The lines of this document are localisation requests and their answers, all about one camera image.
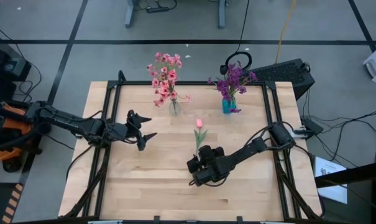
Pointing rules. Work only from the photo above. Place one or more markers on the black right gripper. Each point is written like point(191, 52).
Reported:
point(212, 171)

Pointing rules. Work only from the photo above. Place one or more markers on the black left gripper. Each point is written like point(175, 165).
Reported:
point(119, 132)

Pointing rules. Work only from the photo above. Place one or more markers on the pink tulip flower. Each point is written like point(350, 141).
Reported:
point(199, 123)

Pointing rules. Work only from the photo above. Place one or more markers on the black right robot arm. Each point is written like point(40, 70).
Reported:
point(246, 149)

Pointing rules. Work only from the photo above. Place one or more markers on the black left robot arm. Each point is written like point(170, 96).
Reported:
point(66, 121)

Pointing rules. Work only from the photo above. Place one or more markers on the clear glass vase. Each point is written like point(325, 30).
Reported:
point(175, 109)

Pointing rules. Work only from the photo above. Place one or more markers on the blue glass vase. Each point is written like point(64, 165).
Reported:
point(227, 106)

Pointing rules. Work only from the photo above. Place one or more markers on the black table clamp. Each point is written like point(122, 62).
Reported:
point(156, 219)
point(240, 219)

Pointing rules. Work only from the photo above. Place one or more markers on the grey desk leg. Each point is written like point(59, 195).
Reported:
point(129, 15)
point(221, 15)

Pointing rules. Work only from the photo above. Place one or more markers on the black power adapter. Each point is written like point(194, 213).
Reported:
point(312, 125)

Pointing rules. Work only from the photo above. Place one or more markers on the black computer tower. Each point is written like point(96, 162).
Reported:
point(281, 73)

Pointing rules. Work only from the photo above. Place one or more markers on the black power strip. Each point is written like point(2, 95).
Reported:
point(158, 9)

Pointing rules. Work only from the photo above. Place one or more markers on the white paper sheet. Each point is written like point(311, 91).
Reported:
point(327, 169)

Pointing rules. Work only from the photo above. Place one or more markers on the orange shop vacuum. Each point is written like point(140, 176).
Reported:
point(4, 154)

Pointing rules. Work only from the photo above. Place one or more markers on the black equipment box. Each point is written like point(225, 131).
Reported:
point(4, 59)

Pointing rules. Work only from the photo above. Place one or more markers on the black hazard striped mat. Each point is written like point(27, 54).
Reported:
point(1, 202)

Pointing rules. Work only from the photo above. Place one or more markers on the black beam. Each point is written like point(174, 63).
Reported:
point(355, 174)

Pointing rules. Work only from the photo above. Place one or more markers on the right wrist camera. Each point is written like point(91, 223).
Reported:
point(219, 151)

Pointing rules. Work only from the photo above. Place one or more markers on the black metal table frame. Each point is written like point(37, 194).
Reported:
point(190, 83)

